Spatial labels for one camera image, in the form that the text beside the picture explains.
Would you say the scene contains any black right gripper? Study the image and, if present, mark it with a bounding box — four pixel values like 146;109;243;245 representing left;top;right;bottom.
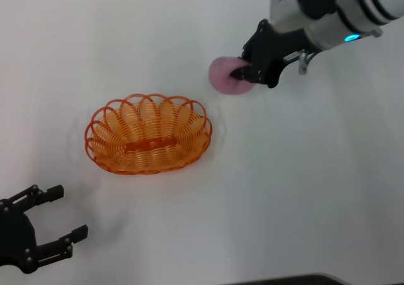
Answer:
229;18;317;88

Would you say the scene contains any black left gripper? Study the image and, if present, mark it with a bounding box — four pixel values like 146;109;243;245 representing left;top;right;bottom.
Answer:
0;184;89;275

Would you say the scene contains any pink peach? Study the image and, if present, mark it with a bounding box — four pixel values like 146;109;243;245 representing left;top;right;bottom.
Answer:
208;55;257;95

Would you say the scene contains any orange plastic wire basket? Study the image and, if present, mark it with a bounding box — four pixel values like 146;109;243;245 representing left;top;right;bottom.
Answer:
84;92;213;176

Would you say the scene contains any dark curved edge object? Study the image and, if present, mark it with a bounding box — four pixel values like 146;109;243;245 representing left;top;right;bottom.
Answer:
219;274;350;285

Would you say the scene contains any silver cable plug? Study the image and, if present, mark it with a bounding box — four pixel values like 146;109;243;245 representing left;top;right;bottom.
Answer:
297;49;317;75

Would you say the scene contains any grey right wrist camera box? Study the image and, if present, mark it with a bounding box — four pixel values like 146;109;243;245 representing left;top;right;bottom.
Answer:
270;0;304;30

